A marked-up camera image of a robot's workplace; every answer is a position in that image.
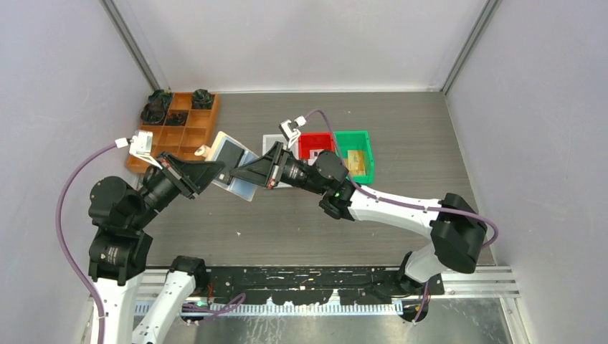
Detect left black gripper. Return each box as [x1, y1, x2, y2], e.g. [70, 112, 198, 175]
[130, 148, 227, 226]

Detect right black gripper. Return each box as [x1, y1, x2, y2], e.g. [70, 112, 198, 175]
[230, 143, 327, 196]

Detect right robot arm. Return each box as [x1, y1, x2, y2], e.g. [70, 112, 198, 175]
[230, 143, 487, 295]

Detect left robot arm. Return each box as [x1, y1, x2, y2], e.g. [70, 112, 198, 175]
[87, 152, 225, 343]

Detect white cards in red bin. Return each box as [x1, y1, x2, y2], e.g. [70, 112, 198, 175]
[308, 149, 325, 165]

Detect gold card in green bin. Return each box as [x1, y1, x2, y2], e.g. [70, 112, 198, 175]
[345, 150, 366, 176]

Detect white plastic bin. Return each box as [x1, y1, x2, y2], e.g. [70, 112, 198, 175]
[262, 134, 302, 189]

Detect wooden compartment tray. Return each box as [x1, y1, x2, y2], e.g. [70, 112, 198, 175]
[138, 92, 221, 161]

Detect red plastic bin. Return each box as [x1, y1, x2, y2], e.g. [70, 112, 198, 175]
[297, 132, 335, 163]

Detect dark bundle middle centre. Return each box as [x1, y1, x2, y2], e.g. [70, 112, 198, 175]
[164, 111, 189, 126]

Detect dark bundle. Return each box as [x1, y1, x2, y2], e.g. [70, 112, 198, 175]
[191, 89, 215, 110]
[148, 89, 173, 109]
[164, 111, 189, 126]
[140, 103, 167, 125]

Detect dark bundle top right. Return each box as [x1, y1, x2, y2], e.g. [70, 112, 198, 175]
[191, 89, 215, 110]

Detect dark bundle middle left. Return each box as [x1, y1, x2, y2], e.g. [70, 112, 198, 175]
[140, 103, 167, 125]

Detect dark bundle top left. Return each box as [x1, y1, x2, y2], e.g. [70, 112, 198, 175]
[148, 89, 173, 109]

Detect green plastic bin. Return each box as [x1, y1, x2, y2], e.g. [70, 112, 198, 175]
[334, 130, 375, 184]

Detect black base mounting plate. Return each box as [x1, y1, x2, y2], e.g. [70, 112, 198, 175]
[192, 266, 422, 306]

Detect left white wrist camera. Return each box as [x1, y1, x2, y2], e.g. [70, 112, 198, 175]
[115, 130, 161, 168]

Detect aluminium rail frame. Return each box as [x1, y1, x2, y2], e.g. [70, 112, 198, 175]
[88, 267, 521, 317]

